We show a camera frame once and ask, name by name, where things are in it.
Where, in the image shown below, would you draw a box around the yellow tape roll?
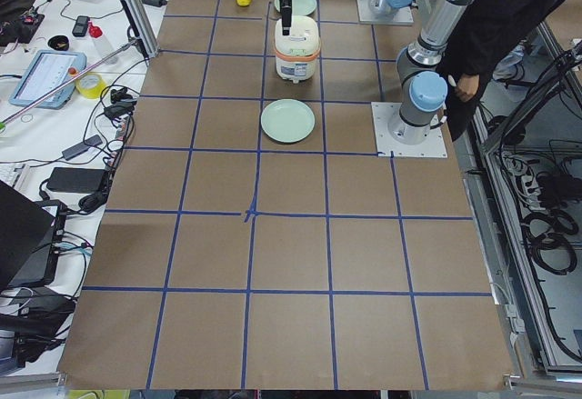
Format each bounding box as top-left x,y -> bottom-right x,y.
75,73 -> 106,100

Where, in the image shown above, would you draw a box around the blue tablet near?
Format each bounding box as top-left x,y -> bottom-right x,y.
9,50 -> 86,106

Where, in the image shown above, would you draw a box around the black laptop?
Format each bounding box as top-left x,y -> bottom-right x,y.
1,183 -> 66,290

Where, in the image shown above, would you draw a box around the green plate near arm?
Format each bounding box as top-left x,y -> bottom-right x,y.
292,0 -> 317,16
260,99 -> 316,144

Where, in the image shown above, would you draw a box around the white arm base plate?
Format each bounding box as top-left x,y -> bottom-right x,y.
356,0 -> 414,26
371,102 -> 447,159

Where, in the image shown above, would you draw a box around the clear bottle red cap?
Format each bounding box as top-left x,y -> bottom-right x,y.
88,21 -> 117,65

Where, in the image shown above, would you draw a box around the black coiled cables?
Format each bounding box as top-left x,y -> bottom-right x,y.
499,139 -> 582,282

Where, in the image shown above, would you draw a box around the black power adapter brick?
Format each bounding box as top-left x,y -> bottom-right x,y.
46,167 -> 106,194

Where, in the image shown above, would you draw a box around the aluminium frame post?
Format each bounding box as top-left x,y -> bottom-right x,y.
120,0 -> 159,59

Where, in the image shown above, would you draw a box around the person's hand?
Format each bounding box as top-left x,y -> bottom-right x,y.
455,74 -> 480,103

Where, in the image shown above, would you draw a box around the black small bowl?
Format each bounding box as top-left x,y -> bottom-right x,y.
47,35 -> 70,51

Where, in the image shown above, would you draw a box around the black handheld device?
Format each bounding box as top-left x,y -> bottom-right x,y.
72,15 -> 90,37

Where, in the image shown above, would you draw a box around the white rice cooker orange handle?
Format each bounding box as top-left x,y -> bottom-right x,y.
274,15 -> 321,84

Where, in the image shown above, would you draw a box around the metal rod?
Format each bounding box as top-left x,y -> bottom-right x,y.
1,38 -> 138,131

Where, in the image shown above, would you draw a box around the black small adapter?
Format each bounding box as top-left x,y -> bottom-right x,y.
141,0 -> 167,7

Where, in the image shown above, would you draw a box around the grey usb hub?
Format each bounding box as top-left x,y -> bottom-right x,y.
62,135 -> 103,161

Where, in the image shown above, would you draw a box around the person in black clothes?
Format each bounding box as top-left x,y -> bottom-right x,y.
437,0 -> 557,140

